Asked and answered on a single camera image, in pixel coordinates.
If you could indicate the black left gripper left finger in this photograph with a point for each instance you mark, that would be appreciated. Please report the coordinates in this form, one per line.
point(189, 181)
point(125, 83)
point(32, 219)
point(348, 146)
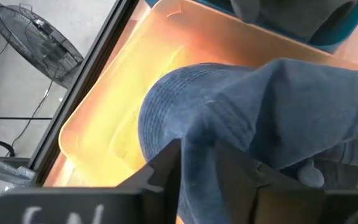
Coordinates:
point(163, 183)

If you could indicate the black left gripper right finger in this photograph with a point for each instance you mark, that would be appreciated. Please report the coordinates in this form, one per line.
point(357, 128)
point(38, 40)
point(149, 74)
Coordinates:
point(244, 193)

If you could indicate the dark grey hat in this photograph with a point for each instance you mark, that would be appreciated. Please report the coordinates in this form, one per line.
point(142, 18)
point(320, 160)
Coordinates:
point(291, 18)

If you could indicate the translucent orange plastic bin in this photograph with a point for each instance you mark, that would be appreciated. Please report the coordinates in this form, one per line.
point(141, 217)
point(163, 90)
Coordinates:
point(117, 109)

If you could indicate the grey metal table foot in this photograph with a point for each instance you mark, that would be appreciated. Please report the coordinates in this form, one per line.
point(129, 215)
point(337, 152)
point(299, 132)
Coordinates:
point(5, 171)

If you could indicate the blue plastic bin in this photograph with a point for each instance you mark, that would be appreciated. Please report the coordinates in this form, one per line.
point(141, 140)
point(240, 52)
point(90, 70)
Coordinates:
point(337, 34)

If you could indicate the black floor fan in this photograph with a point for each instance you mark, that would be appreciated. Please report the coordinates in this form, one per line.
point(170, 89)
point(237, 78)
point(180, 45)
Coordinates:
point(39, 43)

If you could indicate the black table frame rail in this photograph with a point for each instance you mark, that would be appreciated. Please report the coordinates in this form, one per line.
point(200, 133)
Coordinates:
point(82, 81)

